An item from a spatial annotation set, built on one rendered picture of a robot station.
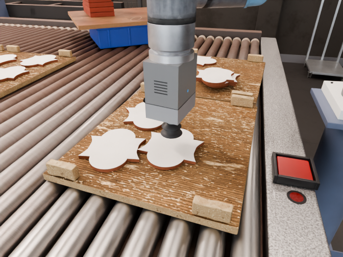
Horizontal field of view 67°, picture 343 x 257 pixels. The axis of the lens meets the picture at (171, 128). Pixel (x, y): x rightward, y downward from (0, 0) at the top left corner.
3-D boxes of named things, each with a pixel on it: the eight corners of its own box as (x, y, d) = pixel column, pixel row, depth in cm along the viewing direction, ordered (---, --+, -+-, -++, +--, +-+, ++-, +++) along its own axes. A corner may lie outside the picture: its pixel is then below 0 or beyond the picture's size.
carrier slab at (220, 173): (256, 111, 70) (257, 106, 70) (237, 235, 38) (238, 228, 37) (140, 94, 80) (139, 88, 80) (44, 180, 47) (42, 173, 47)
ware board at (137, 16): (148, 9, 170) (148, 7, 169) (181, 22, 131) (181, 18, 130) (68, 14, 153) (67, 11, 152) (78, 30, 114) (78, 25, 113)
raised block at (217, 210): (231, 216, 39) (234, 203, 37) (230, 226, 37) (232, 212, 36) (193, 206, 40) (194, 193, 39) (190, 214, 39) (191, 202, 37)
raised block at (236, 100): (253, 105, 70) (254, 96, 68) (252, 108, 68) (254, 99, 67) (230, 102, 72) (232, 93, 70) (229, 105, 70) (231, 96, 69)
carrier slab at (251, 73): (265, 66, 104) (265, 61, 103) (254, 109, 71) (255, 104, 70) (182, 56, 114) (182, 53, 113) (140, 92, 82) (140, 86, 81)
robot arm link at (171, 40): (138, 23, 39) (162, 15, 45) (140, 53, 41) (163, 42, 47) (184, 27, 36) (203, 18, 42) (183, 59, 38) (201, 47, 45)
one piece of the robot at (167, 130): (166, 116, 52) (167, 124, 53) (157, 124, 49) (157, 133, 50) (184, 120, 51) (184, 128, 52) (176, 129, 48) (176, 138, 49)
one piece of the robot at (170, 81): (152, 26, 47) (155, 106, 56) (124, 35, 40) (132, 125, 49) (203, 30, 44) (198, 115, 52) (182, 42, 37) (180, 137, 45)
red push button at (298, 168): (307, 165, 52) (309, 160, 51) (312, 186, 47) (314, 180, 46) (275, 160, 53) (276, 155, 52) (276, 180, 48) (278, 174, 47)
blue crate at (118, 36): (140, 32, 159) (139, 14, 154) (159, 43, 135) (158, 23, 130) (89, 36, 148) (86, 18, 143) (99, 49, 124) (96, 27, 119)
